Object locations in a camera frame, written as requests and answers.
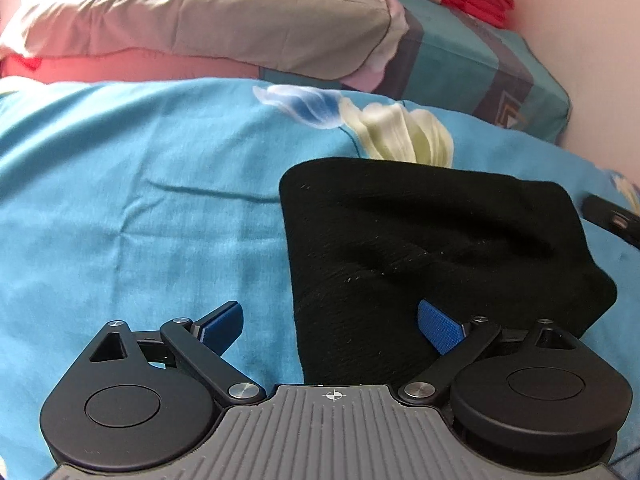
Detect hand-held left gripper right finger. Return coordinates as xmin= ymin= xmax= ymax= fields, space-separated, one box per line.
xmin=397 ymin=300 xmax=579 ymax=407

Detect pink pillow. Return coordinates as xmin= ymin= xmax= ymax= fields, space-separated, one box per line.
xmin=0 ymin=52 xmax=268 ymax=86

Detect beige pillow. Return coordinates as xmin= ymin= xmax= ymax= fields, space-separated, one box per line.
xmin=0 ymin=0 xmax=412 ymax=92

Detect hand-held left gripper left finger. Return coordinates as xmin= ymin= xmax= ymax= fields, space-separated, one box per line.
xmin=89 ymin=301 xmax=264 ymax=407

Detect black knit pants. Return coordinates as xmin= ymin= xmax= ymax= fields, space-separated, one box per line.
xmin=278 ymin=157 xmax=618 ymax=387

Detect teal plaid pillow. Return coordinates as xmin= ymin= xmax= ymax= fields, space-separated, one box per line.
xmin=260 ymin=0 xmax=572 ymax=145

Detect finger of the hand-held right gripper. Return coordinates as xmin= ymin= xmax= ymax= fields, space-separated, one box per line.
xmin=581 ymin=195 xmax=640 ymax=250

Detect blue floral bedsheet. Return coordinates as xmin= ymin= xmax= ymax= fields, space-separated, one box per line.
xmin=0 ymin=76 xmax=640 ymax=480

